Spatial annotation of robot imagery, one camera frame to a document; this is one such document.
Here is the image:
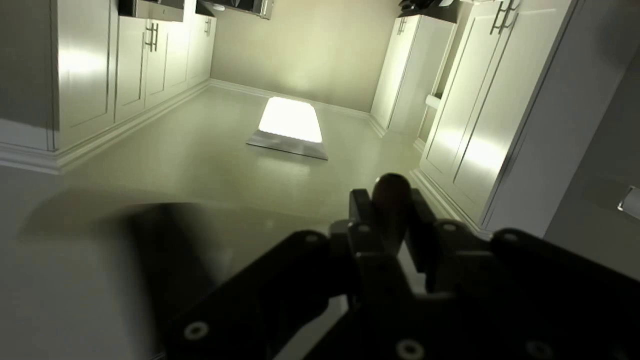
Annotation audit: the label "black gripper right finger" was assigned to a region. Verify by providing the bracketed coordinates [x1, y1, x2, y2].
[406, 187, 640, 360]

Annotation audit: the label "large white upper cabinet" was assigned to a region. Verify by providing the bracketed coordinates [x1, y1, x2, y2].
[407, 0, 581, 235]

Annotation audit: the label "tall white wall cabinet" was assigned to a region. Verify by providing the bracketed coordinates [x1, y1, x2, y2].
[0, 0, 121, 175]

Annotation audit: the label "dark blade ceiling fan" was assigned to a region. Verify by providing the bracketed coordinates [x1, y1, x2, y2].
[17, 187, 228, 335]

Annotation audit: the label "white cabinets above microwave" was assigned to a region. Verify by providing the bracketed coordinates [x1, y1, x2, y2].
[115, 14, 218, 125]

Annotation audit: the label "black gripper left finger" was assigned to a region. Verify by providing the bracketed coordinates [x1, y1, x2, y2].
[157, 187, 407, 360]

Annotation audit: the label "narrow white upper cabinet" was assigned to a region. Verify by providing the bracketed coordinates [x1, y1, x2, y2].
[368, 14, 455, 138]

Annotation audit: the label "white window valance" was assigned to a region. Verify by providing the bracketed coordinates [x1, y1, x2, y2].
[615, 183, 640, 221]

